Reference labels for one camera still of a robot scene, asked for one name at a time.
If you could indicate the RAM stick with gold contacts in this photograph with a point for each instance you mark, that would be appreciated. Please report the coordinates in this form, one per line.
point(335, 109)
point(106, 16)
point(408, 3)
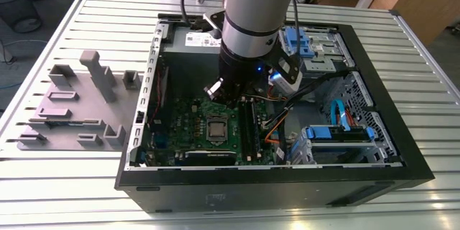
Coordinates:
point(64, 124)

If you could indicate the wooden cabinet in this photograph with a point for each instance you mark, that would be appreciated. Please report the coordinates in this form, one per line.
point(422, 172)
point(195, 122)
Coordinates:
point(424, 3)

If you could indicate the green motherboard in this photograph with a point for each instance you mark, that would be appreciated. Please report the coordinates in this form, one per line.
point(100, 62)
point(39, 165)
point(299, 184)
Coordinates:
point(187, 133)

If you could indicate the grey power supply unit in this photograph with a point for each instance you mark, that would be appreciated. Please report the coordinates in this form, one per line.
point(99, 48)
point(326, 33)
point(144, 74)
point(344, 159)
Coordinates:
point(191, 71)

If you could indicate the blue plastic drive bracket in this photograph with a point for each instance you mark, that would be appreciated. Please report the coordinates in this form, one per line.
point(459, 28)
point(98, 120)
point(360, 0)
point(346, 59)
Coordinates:
point(303, 40)

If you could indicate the blue plastic carrier rail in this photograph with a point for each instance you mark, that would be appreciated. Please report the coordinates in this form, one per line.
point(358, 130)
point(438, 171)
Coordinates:
point(296, 152)

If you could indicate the blue VGA port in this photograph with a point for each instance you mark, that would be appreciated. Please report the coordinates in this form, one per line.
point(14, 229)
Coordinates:
point(142, 158)

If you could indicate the black graphics card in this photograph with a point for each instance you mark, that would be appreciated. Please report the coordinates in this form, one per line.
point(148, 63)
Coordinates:
point(210, 157)

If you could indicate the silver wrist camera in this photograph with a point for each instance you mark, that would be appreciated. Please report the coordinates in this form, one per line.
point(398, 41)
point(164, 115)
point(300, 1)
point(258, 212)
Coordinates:
point(215, 20)
point(287, 82)
point(214, 91)

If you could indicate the CPU socket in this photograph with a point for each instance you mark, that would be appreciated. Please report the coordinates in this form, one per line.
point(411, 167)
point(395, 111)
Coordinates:
point(207, 140)

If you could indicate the black RAM slot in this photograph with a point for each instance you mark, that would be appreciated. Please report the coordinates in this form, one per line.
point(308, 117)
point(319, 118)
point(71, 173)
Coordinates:
point(247, 131)
point(252, 131)
point(243, 130)

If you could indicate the hard disk in blue carrier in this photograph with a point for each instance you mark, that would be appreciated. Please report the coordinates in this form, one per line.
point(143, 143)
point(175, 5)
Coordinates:
point(320, 133)

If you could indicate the black PC case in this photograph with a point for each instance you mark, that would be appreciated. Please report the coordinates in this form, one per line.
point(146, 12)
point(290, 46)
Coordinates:
point(251, 192)

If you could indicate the grey parts rack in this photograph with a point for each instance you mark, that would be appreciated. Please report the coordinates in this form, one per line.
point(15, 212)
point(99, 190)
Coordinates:
point(90, 106)

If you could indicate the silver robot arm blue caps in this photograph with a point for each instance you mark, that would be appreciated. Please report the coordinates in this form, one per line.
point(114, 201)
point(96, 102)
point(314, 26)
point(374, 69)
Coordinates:
point(255, 12)

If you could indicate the silver topped CPU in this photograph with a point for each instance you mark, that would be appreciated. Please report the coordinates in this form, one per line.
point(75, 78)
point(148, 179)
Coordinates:
point(218, 128)

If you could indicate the grey metal disk bay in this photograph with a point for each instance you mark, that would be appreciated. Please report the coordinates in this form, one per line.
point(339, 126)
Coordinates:
point(342, 147)

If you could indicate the grey metal drive cage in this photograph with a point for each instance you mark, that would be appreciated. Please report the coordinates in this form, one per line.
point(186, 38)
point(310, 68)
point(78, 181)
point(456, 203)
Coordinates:
point(323, 65)

